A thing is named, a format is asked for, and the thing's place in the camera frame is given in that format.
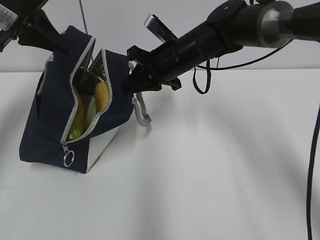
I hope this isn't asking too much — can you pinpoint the green lidded glass container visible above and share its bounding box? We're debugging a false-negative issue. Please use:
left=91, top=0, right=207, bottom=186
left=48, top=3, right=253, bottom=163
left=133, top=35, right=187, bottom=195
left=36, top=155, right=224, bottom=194
left=82, top=95, right=97, bottom=128

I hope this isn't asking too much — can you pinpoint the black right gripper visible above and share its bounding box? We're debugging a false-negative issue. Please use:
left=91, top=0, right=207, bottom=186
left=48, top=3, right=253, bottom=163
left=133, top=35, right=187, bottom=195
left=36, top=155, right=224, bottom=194
left=122, top=42, right=182, bottom=94

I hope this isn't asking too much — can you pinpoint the brown bread roll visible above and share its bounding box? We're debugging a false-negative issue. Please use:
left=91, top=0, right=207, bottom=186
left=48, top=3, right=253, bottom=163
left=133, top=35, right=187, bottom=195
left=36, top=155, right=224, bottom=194
left=94, top=81, right=110, bottom=113

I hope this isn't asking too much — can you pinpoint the white label tag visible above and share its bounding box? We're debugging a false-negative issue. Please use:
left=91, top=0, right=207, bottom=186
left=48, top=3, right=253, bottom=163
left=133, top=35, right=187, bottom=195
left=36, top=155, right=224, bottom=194
left=0, top=4, right=18, bottom=31

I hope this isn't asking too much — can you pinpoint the navy blue lunch bag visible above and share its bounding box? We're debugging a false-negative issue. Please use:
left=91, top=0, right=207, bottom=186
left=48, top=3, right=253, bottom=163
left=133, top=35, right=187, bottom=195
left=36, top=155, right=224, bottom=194
left=19, top=26, right=151, bottom=174

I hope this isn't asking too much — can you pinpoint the yellow banana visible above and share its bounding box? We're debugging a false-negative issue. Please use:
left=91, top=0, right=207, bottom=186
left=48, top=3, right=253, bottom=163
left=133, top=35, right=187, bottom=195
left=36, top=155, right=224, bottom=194
left=67, top=92, right=86, bottom=141

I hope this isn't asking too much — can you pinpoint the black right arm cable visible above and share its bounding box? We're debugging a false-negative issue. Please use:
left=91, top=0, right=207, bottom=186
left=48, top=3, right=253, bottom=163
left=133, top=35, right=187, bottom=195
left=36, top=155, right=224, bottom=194
left=191, top=39, right=320, bottom=240

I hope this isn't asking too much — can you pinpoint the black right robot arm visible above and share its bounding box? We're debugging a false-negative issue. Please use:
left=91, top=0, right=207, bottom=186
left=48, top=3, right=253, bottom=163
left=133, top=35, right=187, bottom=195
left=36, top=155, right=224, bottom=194
left=122, top=0, right=320, bottom=93

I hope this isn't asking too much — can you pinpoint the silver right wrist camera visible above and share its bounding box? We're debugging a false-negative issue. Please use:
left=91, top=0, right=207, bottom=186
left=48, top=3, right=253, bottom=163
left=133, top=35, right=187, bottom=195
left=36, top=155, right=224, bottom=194
left=143, top=14, right=178, bottom=43

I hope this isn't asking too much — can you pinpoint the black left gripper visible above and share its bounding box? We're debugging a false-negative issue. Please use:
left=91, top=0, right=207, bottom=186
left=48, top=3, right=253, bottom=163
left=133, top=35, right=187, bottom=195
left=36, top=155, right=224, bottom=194
left=0, top=0, right=70, bottom=52

